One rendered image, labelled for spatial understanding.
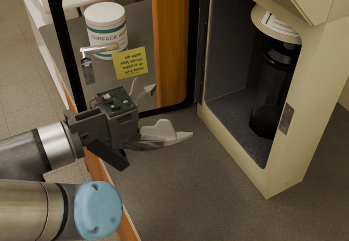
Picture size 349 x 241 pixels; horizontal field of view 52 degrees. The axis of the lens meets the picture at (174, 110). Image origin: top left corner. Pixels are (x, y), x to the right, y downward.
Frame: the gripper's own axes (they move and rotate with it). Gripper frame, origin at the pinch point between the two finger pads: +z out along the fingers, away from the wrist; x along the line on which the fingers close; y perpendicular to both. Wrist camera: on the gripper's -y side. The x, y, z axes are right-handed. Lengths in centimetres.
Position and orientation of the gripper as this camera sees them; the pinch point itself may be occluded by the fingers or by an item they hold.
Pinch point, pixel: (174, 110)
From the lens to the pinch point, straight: 68.9
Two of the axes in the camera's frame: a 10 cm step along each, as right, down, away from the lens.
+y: 0.0, -7.1, -7.0
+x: -4.7, -6.2, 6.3
